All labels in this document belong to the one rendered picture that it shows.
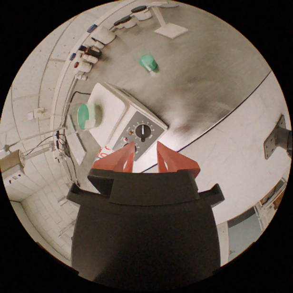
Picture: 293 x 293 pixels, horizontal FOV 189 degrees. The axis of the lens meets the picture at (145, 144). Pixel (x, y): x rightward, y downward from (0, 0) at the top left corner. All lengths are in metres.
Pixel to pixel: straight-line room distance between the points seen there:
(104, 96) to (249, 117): 0.36
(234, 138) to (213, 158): 0.08
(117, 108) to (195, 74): 0.20
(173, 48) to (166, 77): 0.11
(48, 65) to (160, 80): 0.59
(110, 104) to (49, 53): 0.54
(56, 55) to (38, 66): 0.11
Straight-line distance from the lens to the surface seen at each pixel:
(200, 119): 0.22
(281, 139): 0.39
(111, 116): 0.18
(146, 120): 0.18
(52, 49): 0.63
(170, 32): 0.37
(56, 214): 2.60
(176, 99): 0.22
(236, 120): 0.26
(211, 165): 0.26
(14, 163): 0.61
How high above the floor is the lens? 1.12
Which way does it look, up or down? 62 degrees down
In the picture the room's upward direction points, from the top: 124 degrees counter-clockwise
